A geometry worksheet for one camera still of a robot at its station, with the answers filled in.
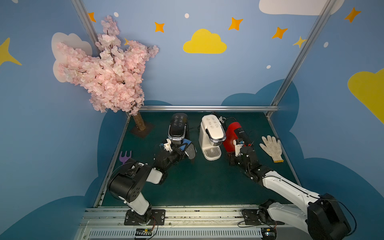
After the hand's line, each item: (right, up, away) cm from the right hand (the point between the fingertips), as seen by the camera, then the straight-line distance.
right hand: (231, 151), depth 87 cm
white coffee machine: (-12, +10, -7) cm, 17 cm away
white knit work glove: (+33, 0, +15) cm, 36 cm away
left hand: (-25, +5, -2) cm, 26 cm away
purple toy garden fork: (-69, -7, +11) cm, 70 cm away
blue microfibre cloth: (-28, +6, -1) cm, 28 cm away
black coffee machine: (-30, +13, -5) cm, 34 cm away
